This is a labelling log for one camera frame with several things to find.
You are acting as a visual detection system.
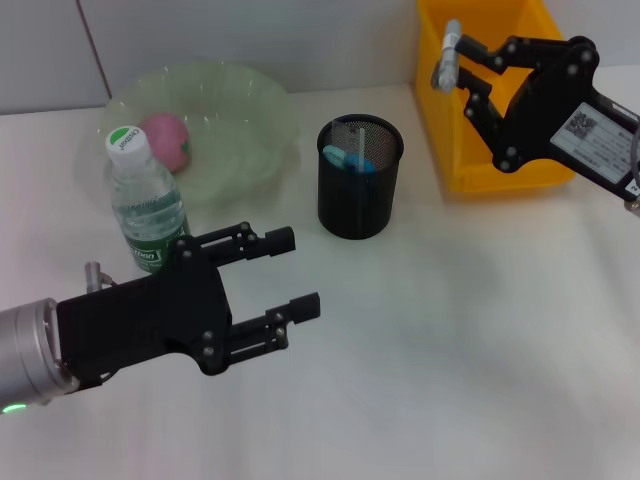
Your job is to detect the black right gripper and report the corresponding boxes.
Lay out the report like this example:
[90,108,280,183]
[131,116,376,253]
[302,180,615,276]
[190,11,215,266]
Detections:
[456,34,640,201]

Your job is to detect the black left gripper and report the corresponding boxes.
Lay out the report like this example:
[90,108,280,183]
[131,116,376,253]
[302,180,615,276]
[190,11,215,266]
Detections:
[56,238,235,389]

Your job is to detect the silver ballpoint pen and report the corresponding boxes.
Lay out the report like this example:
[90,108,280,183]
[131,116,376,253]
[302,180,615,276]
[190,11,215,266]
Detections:
[430,18,464,93]

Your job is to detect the blue scissors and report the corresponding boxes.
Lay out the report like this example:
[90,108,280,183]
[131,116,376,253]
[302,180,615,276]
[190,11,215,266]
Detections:
[322,144,377,176]

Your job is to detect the clear green-label water bottle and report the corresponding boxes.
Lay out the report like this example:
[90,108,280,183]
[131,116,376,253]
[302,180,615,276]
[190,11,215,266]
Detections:
[103,124,192,275]

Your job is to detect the clear plastic ruler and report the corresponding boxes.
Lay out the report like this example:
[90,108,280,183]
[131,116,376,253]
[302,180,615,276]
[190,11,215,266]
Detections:
[329,117,369,176]

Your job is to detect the pink toy peach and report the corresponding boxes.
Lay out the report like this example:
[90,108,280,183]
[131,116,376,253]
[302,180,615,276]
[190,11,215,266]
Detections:
[138,113,194,175]

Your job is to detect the black mesh pen cup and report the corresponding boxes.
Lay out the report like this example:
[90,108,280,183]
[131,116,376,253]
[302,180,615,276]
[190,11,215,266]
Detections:
[315,114,404,242]

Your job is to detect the green glass fruit plate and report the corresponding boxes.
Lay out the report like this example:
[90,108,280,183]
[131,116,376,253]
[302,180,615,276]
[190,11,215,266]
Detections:
[102,59,301,206]

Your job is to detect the yellow plastic bin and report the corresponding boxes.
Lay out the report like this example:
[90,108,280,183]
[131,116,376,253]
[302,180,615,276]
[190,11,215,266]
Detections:
[414,0,579,195]

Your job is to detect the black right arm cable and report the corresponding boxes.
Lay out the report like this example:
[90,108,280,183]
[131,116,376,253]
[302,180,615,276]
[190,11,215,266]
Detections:
[627,127,640,184]

